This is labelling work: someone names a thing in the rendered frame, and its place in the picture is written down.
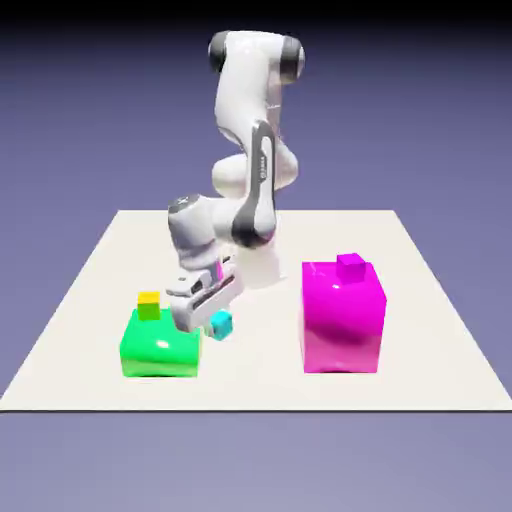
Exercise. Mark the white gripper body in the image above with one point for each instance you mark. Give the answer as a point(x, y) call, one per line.
point(208, 304)

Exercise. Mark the small cyan cube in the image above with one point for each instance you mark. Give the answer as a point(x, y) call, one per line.
point(221, 326)

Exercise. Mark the large magenta box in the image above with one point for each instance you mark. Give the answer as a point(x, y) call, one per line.
point(342, 320)

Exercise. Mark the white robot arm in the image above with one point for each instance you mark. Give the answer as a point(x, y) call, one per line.
point(240, 100)

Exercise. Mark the large green box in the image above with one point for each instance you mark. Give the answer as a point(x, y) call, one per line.
point(160, 346)

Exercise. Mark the small yellow cube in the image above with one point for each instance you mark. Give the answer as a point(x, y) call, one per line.
point(148, 306)

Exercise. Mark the small magenta cube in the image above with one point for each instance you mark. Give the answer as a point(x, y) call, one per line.
point(351, 267)

